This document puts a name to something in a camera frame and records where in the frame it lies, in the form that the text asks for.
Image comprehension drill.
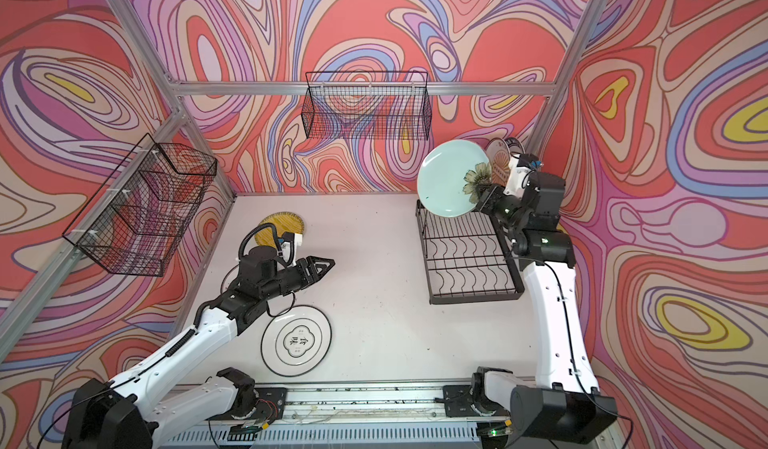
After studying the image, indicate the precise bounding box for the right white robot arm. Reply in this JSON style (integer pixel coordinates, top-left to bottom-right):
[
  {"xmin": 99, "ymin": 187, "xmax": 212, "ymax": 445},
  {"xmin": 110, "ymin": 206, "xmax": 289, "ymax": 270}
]
[{"xmin": 470, "ymin": 169, "xmax": 619, "ymax": 444}]

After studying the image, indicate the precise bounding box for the small orange sunburst plate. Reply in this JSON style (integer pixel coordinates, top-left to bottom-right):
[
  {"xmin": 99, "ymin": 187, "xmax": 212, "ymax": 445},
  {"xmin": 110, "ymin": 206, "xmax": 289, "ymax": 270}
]
[{"xmin": 220, "ymin": 264, "xmax": 239, "ymax": 294}]

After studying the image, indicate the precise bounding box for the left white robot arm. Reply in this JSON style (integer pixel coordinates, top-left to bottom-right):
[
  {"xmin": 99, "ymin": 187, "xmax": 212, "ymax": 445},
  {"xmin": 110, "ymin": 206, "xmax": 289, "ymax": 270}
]
[{"xmin": 61, "ymin": 246, "xmax": 335, "ymax": 448}]

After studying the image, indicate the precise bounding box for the black two-tier dish rack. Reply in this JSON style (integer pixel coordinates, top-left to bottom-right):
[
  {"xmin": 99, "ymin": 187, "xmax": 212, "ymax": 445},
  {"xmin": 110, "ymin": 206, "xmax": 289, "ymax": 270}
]
[{"xmin": 415, "ymin": 196, "xmax": 523, "ymax": 305}]

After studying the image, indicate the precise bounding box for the black wire basket back wall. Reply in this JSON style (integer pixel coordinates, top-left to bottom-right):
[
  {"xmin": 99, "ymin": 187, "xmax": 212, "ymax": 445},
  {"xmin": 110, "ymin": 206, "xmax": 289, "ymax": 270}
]
[{"xmin": 301, "ymin": 70, "xmax": 432, "ymax": 141}]

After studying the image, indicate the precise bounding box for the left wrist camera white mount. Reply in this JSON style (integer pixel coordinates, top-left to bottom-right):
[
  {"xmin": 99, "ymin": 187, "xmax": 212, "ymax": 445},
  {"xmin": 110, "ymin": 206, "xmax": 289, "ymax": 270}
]
[{"xmin": 278, "ymin": 232, "xmax": 303, "ymax": 267}]

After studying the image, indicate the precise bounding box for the white plate green quatrefoil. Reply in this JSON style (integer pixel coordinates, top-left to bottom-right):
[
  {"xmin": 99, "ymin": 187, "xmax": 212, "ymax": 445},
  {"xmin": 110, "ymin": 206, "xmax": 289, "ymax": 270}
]
[{"xmin": 260, "ymin": 305, "xmax": 333, "ymax": 378}]

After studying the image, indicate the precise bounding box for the light blue flower plate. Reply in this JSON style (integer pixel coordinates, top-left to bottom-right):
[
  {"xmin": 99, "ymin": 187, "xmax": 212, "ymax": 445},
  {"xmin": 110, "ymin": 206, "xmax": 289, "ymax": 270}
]
[{"xmin": 417, "ymin": 140, "xmax": 492, "ymax": 218}]

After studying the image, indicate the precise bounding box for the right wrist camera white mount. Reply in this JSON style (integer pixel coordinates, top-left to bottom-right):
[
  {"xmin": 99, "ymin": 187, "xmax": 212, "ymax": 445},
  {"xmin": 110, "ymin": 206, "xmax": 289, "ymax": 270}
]
[{"xmin": 504, "ymin": 154, "xmax": 542, "ymax": 198}]

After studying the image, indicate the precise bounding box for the green rim lettered plate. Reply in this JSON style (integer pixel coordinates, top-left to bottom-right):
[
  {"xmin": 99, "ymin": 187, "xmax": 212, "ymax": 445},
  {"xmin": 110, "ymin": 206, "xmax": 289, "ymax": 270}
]
[{"xmin": 504, "ymin": 137, "xmax": 525, "ymax": 156}]

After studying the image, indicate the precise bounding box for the yellow green woven tray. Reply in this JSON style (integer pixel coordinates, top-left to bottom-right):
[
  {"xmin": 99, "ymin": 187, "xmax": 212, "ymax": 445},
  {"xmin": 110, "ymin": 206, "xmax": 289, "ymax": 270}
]
[{"xmin": 254, "ymin": 211, "xmax": 305, "ymax": 248}]

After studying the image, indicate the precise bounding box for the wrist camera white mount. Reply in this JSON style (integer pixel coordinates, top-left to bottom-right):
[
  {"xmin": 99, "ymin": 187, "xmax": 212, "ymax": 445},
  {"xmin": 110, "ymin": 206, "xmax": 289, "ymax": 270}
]
[
  {"xmin": 504, "ymin": 154, "xmax": 542, "ymax": 198},
  {"xmin": 278, "ymin": 232, "xmax": 303, "ymax": 267}
]

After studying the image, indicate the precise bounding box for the black wire basket left wall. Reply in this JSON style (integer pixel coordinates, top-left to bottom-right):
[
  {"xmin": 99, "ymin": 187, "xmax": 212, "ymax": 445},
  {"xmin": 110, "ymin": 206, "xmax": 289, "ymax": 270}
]
[{"xmin": 62, "ymin": 135, "xmax": 218, "ymax": 277}]

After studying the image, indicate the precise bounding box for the black wire basket wall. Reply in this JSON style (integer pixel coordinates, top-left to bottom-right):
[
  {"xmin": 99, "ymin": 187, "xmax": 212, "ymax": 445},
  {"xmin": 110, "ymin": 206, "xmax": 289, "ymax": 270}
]
[
  {"xmin": 62, "ymin": 135, "xmax": 218, "ymax": 277},
  {"xmin": 301, "ymin": 70, "xmax": 432, "ymax": 141}
]

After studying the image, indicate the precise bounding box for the large orange sunburst plate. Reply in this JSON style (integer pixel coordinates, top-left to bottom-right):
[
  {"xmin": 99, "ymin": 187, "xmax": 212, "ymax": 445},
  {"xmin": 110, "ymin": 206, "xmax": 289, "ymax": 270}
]
[{"xmin": 485, "ymin": 138, "xmax": 510, "ymax": 186}]

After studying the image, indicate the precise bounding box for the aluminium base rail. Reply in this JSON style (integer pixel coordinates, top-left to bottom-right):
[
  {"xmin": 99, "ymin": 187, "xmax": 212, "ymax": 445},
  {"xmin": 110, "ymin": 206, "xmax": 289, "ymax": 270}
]
[{"xmin": 161, "ymin": 379, "xmax": 607, "ymax": 426}]

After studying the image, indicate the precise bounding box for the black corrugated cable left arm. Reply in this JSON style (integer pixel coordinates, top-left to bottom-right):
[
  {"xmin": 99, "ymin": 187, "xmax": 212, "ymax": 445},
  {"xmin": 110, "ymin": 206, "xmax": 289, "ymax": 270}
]
[{"xmin": 238, "ymin": 222, "xmax": 282, "ymax": 261}]

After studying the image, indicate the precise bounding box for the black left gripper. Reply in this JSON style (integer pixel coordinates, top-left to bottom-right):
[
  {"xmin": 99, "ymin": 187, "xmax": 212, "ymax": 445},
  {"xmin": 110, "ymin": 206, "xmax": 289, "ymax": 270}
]
[{"xmin": 259, "ymin": 257, "xmax": 336, "ymax": 304}]

